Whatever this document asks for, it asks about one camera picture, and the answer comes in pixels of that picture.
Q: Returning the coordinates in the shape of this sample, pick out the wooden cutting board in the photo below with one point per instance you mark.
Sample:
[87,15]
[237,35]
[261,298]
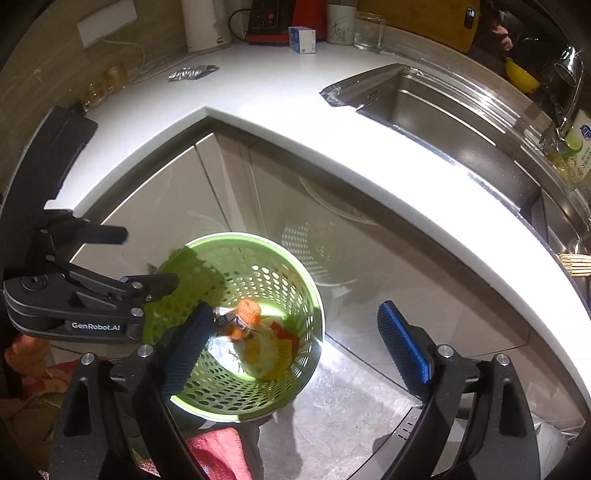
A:
[415,21]

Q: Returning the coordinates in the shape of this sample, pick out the bamboo chopsticks bundle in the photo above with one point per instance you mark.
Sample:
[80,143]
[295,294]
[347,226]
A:
[577,264]

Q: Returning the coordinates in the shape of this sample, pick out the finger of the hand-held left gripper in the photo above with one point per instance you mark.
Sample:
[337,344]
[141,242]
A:
[69,230]
[147,285]

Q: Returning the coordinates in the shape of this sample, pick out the red snack packet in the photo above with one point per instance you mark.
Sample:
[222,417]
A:
[279,330]

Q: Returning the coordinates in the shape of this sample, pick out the yellow dish cloth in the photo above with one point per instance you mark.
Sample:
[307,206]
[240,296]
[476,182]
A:
[263,355]

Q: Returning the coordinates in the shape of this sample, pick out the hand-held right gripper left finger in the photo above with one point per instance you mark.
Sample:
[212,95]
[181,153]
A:
[187,357]

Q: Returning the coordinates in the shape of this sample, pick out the clear drinking glass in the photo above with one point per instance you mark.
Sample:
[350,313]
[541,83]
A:
[369,32]

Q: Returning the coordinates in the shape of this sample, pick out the blue white carton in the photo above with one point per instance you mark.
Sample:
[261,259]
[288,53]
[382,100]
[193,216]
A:
[302,41]

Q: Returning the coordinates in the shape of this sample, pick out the orange floral clothing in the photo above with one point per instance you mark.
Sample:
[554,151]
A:
[27,364]

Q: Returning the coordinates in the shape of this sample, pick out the orange snack wrapper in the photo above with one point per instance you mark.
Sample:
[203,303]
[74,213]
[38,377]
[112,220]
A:
[236,333]

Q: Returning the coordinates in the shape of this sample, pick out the white wall socket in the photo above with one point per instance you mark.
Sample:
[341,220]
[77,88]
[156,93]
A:
[106,25]

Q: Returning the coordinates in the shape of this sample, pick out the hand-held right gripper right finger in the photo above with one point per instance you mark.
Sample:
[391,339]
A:
[406,353]

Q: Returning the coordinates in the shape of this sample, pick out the amber glass cup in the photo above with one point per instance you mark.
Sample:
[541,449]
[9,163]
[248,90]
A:
[96,96]
[116,76]

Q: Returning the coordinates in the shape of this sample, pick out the steel sink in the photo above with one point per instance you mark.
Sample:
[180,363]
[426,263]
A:
[438,120]

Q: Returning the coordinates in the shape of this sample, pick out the silver foil wrapper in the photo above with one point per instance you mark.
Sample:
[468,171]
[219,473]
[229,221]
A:
[191,73]

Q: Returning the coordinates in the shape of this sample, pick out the steel faucet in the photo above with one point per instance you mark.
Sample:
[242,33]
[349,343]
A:
[570,78]

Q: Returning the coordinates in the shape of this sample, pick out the pink cloth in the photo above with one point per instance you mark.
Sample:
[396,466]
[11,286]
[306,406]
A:
[217,454]

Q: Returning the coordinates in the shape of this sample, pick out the white plastic bag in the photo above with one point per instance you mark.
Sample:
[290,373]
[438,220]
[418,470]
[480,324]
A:
[549,443]

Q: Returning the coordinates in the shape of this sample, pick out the red canister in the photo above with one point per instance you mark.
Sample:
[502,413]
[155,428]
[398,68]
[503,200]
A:
[309,14]

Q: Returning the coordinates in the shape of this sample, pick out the white ceramic cup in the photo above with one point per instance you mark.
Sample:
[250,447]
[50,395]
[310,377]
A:
[340,25]

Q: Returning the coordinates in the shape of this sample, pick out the black red blender base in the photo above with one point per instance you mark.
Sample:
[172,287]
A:
[268,18]

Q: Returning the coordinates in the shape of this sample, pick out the green label dish soap bottle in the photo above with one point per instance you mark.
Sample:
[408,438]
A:
[579,143]

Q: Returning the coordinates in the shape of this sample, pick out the green perforated basket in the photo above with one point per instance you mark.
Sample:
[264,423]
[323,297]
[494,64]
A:
[240,258]

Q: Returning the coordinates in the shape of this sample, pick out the beige cabinet door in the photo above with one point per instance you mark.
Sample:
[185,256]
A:
[369,258]
[184,184]

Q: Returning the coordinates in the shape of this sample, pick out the white electric kettle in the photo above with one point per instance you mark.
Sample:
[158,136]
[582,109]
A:
[203,23]

